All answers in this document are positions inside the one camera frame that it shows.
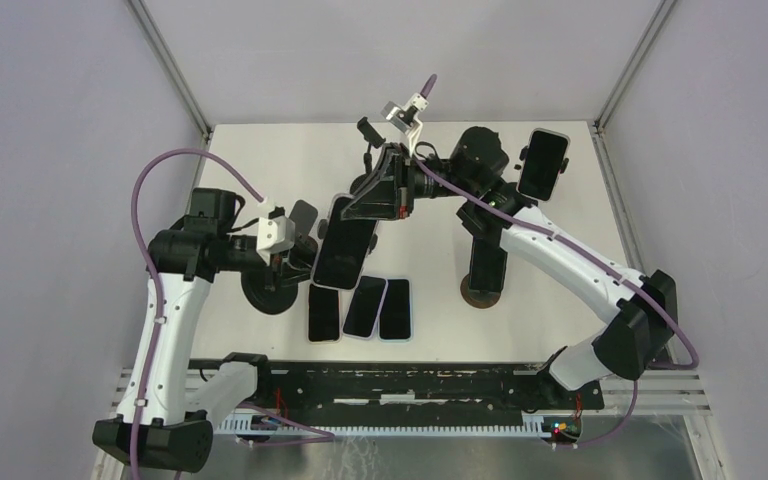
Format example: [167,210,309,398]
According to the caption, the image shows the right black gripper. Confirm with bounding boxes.
[343,138,481,216]

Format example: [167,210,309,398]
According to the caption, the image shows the black round clamp stand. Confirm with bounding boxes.
[349,116,385,195]

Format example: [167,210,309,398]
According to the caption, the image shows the wooden base phone stand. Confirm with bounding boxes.
[289,200,319,235]

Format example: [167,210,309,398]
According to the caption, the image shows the white cased phone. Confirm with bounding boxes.
[311,194,377,290]

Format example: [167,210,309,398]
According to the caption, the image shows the cream cased phone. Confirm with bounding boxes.
[307,285,341,343]

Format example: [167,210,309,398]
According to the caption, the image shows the lilac cased phone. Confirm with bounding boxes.
[343,276,388,339]

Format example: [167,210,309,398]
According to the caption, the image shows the light blue cased phone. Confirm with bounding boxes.
[378,279,413,341]

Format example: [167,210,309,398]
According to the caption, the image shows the dark phone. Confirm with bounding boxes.
[467,238,508,294]

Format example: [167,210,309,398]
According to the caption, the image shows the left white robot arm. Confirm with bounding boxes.
[92,188,318,473]

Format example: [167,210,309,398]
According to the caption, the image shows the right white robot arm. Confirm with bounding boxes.
[339,121,678,408]

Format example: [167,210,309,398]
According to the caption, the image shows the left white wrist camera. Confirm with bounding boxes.
[256,197,295,265]

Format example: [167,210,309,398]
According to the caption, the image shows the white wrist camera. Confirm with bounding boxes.
[381,93,429,156]
[256,197,295,265]

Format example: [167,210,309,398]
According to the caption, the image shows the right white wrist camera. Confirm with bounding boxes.
[381,93,429,156]

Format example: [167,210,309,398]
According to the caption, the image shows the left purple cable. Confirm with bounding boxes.
[128,148,336,480]

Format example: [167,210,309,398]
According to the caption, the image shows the purple cable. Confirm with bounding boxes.
[413,74,701,449]
[128,148,336,480]

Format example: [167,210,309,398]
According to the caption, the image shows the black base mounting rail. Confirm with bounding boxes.
[188,357,605,431]

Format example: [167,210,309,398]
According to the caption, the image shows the aluminium frame post left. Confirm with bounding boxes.
[125,0,213,141]

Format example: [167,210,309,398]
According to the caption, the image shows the aluminium frame post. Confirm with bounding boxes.
[125,0,213,141]
[593,0,680,131]

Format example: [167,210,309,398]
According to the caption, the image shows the white slotted cable duct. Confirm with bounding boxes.
[214,409,552,440]

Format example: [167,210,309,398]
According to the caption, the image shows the aluminium frame post right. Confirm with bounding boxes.
[593,0,680,131]

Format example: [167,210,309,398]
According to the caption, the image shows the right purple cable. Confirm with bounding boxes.
[413,74,701,449]

